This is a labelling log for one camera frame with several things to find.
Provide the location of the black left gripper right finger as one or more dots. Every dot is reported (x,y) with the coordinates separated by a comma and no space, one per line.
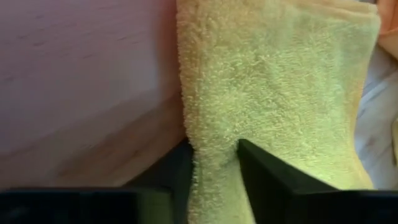
(267,180)

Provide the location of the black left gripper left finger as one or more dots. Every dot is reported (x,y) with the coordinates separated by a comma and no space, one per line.
(182,174)

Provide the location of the pale yellow fluffy towel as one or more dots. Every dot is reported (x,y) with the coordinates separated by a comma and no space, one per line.
(264,77)

